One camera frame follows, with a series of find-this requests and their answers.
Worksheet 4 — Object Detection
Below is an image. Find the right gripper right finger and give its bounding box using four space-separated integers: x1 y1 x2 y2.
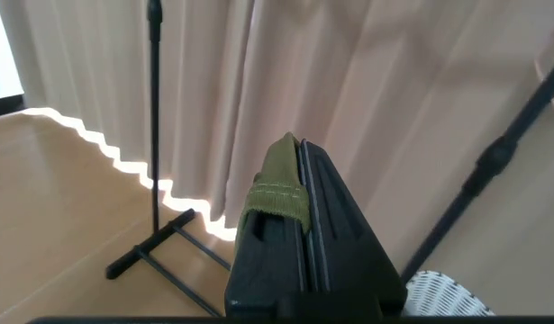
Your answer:
297 139 408 319

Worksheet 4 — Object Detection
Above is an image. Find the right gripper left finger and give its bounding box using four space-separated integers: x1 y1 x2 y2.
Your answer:
224 209 310 319

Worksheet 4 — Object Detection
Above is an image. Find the green printed shirt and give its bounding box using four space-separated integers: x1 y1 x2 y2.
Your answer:
234 130 313 253

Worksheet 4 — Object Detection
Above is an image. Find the white laundry basket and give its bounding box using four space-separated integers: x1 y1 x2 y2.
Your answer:
402 269 496 317

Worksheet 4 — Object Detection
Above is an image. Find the black clothes rack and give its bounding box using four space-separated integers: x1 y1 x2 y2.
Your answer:
105 0 554 319

